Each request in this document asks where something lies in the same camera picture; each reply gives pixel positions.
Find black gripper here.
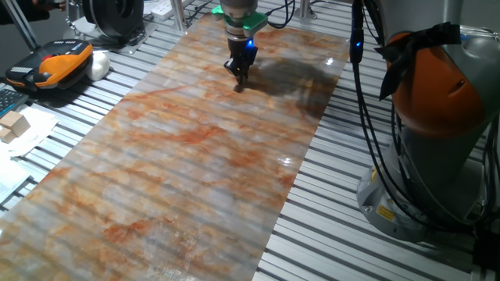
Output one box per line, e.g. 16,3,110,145
224,37,259,85

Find large wooden block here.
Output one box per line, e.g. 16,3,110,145
0,110,31,137

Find white power strip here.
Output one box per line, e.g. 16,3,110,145
150,0,196,21

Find orange marble pattern mat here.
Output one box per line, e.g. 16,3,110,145
0,13,351,281

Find white rounded object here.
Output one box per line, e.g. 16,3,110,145
85,50,111,82

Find orange black teach pendant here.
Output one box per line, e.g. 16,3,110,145
5,38,95,93

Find white paper sheets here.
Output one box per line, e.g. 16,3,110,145
0,103,59,204

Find black computer keyboard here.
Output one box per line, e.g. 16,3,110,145
0,88,29,118

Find medium wooden cube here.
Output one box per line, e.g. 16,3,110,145
0,126,17,144

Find green camera mount plate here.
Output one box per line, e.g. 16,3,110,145
210,5,269,38

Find thin aluminium post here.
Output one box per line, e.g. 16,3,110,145
170,0,188,31

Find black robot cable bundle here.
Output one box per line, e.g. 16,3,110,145
349,0,500,235

